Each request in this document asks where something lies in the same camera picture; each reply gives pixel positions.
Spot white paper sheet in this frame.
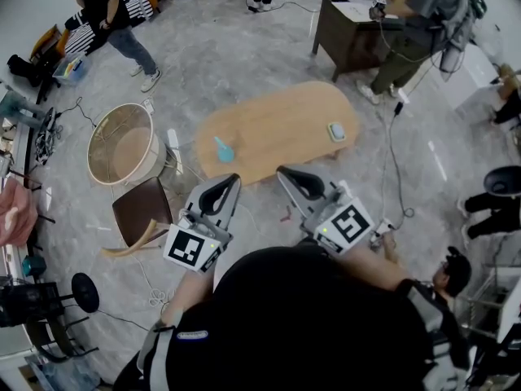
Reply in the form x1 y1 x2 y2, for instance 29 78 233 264
332 0 399 24

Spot black backpack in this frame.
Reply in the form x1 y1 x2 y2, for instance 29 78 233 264
7 54 43 88

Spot brown wooden chair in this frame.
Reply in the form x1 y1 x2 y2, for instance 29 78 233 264
100 176 175 259

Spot person's right forearm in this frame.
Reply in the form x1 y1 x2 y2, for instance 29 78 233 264
335 242 413 293

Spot black white striped bedding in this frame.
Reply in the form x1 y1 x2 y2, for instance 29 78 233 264
63 0 156 57

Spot coiled white cable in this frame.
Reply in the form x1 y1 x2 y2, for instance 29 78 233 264
147 286 171 310

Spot black round tub chair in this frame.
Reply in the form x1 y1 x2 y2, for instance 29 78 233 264
483 165 521 199

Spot black round stool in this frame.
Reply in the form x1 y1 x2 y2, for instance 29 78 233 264
70 272 101 314

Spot pink cloth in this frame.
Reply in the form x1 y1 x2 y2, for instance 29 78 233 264
0 176 39 247

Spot square green white pad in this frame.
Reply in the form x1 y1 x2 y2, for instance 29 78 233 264
326 121 347 143

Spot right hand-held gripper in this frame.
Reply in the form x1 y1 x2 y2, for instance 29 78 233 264
276 164 376 257

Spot dark wooden desk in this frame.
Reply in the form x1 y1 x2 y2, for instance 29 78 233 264
311 0 408 84

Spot teal plastic scoop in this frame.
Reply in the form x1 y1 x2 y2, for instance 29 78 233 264
212 136 236 164

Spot person's left forearm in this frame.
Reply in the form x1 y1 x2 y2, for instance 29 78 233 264
164 258 219 327

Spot teal power tool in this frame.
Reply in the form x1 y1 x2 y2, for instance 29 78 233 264
21 254 42 277

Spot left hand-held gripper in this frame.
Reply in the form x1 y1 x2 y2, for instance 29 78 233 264
162 173 243 275

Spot wooden oval coffee table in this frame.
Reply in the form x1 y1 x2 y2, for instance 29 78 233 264
194 81 361 187

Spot yellow chair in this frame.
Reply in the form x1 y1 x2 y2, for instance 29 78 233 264
28 24 71 64

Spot clear plastic storage box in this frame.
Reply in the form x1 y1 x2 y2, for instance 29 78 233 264
51 52 92 88

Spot long black cable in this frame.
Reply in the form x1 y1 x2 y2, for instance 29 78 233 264
380 114 416 224

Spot person's black shirt torso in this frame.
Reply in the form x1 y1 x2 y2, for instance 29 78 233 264
113 245 469 391

